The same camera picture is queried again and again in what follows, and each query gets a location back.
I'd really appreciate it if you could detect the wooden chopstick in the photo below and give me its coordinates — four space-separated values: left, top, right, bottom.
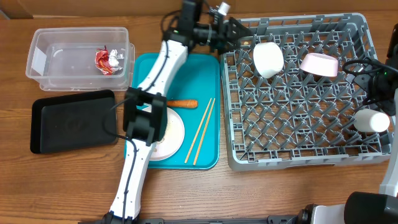
184 98 212 164
193 98 216 166

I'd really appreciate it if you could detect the teal plastic tray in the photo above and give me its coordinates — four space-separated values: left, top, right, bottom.
149 54 220 170

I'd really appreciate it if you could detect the black plastic tray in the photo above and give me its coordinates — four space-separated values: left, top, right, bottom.
30 90 118 154

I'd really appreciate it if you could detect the red snack wrapper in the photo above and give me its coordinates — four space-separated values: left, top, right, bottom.
95 46 124 75

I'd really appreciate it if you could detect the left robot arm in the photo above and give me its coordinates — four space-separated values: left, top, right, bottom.
100 0 252 224

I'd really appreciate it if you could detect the white small bowl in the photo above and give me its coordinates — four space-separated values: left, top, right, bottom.
252 42 284 78

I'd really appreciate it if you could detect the grey dishwasher rack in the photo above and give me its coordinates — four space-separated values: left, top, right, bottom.
220 13 392 171

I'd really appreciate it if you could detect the pink shallow bowl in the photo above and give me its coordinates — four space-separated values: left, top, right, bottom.
300 53 338 77

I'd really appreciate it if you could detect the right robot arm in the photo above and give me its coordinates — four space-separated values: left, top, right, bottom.
288 26 397 224

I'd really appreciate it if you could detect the clear plastic bin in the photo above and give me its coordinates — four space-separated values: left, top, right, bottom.
25 27 135 91

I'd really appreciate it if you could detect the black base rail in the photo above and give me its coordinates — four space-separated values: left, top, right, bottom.
81 213 310 224

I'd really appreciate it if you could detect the white plate with peanuts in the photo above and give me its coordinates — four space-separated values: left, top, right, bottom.
150 108 185 161

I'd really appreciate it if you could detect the orange carrot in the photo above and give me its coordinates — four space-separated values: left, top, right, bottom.
167 100 198 109

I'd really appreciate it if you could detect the white paper cup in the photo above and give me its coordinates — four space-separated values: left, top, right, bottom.
354 109 390 133

